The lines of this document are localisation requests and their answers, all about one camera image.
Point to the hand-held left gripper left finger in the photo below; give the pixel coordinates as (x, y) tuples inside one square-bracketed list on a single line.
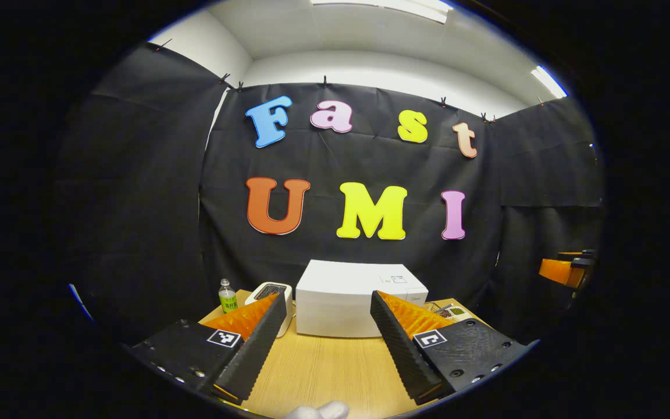
[(256, 349)]

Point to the white microwave oven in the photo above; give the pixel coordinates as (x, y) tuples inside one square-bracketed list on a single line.
[(341, 291)]

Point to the white divided tray of grains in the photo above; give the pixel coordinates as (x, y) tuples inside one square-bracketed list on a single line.
[(460, 312)]

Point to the white toaster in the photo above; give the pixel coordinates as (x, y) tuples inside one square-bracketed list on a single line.
[(280, 286)]

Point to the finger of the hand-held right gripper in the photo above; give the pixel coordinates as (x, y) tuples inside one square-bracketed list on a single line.
[(588, 254), (556, 272)]

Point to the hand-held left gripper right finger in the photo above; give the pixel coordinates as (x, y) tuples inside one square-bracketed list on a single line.
[(402, 349)]

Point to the black backdrop cloth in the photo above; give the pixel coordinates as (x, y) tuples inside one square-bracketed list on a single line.
[(323, 250)]

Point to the ceiling light panel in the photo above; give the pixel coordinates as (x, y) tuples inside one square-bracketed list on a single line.
[(548, 81)]

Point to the clear bottle with green label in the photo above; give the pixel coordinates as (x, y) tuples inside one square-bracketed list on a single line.
[(227, 302)]

